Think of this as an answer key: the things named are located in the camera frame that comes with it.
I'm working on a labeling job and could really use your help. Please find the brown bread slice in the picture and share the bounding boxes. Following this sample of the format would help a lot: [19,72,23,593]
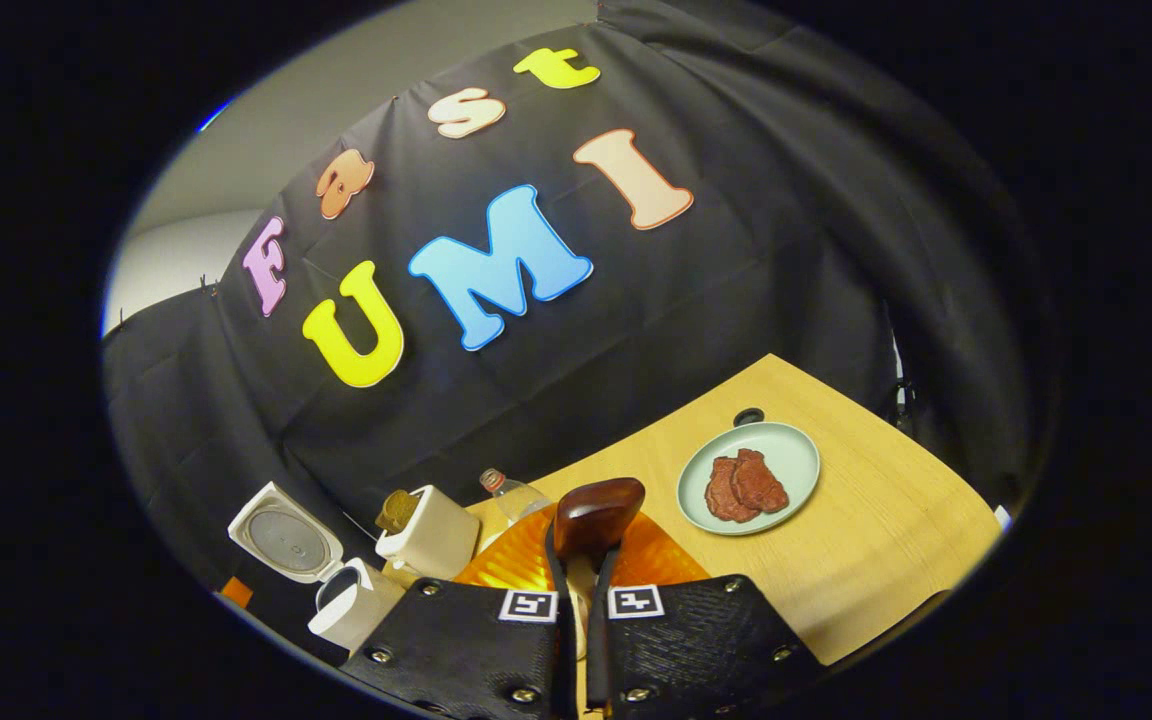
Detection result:
[376,488,422,534]

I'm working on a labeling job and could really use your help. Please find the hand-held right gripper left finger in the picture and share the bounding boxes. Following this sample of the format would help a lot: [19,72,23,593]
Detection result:
[341,505,579,720]

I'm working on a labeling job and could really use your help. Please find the pale green plate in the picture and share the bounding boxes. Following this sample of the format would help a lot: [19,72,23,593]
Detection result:
[676,421,822,537]

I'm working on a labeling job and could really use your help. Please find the brown wooden spoon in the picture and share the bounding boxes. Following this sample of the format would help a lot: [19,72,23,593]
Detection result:
[553,477,647,573]

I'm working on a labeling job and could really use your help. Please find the white rice cooker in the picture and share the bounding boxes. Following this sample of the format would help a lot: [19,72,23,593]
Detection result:
[227,481,407,655]

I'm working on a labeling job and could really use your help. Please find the white toaster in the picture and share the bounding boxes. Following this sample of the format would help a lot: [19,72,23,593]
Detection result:
[376,485,482,581]

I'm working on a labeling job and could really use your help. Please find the clear plastic water bottle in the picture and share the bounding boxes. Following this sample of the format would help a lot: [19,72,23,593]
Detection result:
[479,468,552,526]

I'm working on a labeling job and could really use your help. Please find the black backdrop cloth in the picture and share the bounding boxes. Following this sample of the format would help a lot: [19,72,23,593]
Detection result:
[101,0,1047,621]

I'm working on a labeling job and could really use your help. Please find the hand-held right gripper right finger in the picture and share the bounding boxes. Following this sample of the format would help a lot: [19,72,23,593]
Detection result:
[586,512,829,717]

